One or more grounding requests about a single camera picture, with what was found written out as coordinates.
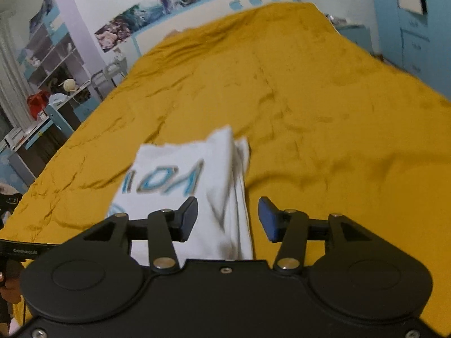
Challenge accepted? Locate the person's left hand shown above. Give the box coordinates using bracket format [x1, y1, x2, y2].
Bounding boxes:
[0, 271, 22, 305]

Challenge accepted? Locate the grey chair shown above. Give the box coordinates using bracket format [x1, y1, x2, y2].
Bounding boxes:
[91, 56, 129, 99]

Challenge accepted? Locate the white printed shirt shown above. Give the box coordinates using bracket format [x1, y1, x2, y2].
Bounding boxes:
[106, 125, 254, 264]

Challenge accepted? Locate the white and blue bookshelf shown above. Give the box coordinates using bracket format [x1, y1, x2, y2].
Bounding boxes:
[17, 0, 106, 92]

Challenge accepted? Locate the blue and white desk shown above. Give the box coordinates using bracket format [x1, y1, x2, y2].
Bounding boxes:
[0, 81, 103, 180]

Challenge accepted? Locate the blue and white wardrobe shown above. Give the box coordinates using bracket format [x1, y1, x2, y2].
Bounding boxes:
[366, 0, 451, 85]

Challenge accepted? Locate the blue and white headboard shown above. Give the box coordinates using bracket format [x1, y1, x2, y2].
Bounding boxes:
[132, 0, 300, 57]

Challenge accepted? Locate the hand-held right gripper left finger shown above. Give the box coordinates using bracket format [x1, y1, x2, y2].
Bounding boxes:
[83, 196, 198, 272]

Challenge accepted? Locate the blue bedside table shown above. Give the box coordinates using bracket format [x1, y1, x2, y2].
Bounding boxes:
[328, 14, 375, 57]

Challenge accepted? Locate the yellow blanket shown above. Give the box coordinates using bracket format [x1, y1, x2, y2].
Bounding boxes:
[0, 3, 451, 332]

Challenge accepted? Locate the white curtain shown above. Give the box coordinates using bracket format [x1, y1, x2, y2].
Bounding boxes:
[0, 10, 29, 127]

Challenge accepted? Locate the red bag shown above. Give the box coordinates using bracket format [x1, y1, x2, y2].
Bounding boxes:
[27, 91, 50, 118]

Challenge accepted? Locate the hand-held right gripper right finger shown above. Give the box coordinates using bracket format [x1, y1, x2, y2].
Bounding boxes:
[258, 196, 374, 273]

